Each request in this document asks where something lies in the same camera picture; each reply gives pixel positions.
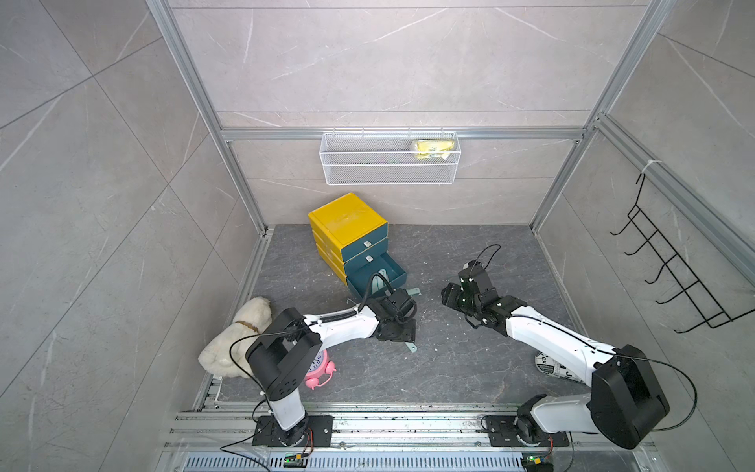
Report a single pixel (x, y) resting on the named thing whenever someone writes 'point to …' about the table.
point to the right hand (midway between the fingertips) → (447, 292)
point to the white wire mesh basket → (390, 158)
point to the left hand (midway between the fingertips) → (411, 330)
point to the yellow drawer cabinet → (348, 234)
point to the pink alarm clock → (320, 372)
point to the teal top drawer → (364, 243)
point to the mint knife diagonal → (411, 346)
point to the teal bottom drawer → (359, 272)
